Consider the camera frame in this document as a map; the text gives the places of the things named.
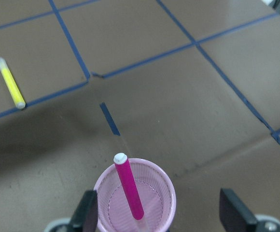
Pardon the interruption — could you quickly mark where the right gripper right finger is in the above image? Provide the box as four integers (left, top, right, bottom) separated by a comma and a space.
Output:
219, 188, 258, 232

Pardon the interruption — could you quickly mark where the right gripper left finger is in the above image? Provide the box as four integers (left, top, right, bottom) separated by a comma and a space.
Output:
69, 190, 98, 232

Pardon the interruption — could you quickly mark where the pink pen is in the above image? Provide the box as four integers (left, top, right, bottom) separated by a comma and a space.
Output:
113, 152, 149, 232

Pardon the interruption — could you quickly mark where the pink mesh cup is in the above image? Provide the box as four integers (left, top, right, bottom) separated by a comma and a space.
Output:
94, 158, 176, 232

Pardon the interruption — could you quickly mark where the yellow pen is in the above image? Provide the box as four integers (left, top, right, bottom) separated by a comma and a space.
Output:
0, 57, 26, 110

